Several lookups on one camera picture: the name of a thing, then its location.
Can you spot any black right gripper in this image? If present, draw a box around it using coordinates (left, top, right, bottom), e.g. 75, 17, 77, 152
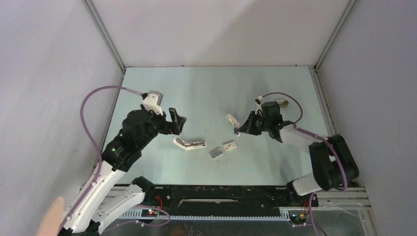
238, 111, 270, 136

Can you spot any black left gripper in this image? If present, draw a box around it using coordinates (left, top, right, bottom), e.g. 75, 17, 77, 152
137, 103, 185, 149

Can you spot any white stapler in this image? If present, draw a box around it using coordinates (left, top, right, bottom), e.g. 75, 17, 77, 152
173, 137, 207, 151

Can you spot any staple tray with staples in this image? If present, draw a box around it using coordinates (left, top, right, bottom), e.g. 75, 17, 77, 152
210, 148, 224, 159

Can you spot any small beige brown stapler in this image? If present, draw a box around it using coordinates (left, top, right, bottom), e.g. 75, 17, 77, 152
276, 100, 289, 109

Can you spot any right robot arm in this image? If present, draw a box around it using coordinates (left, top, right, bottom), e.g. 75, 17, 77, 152
234, 100, 359, 206

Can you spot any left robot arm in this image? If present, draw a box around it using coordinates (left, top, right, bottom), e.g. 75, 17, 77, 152
58, 106, 187, 236

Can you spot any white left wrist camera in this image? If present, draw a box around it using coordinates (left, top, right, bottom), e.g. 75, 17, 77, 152
140, 90, 164, 116

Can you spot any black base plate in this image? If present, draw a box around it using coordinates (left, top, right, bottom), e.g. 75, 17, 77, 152
144, 185, 318, 216

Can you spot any grey cable duct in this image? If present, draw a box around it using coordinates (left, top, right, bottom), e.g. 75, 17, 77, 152
117, 208, 291, 221

